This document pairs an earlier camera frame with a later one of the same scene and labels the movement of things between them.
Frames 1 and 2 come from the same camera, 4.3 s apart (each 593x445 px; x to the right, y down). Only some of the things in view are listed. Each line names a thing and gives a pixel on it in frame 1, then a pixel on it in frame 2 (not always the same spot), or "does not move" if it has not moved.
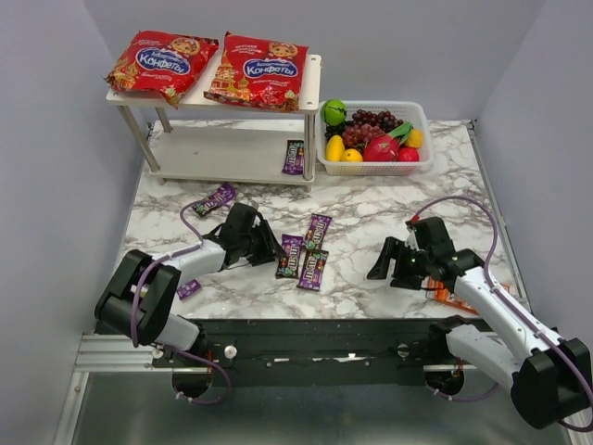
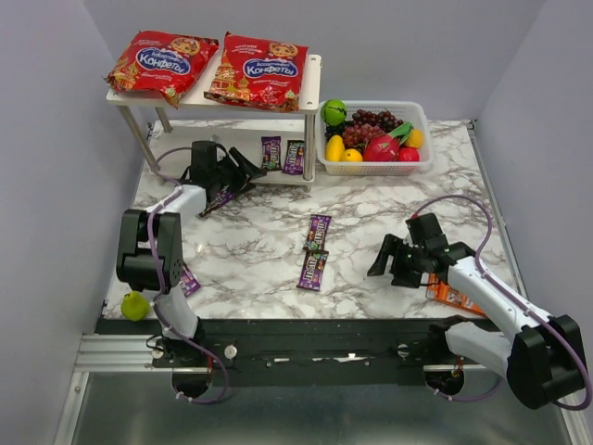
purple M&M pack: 289,262 -> 271,147
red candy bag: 162,62 does not move
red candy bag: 259,73 does not move
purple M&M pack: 311,271 does not move
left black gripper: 258,239 -> 230,171
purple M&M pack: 294,163 does not move
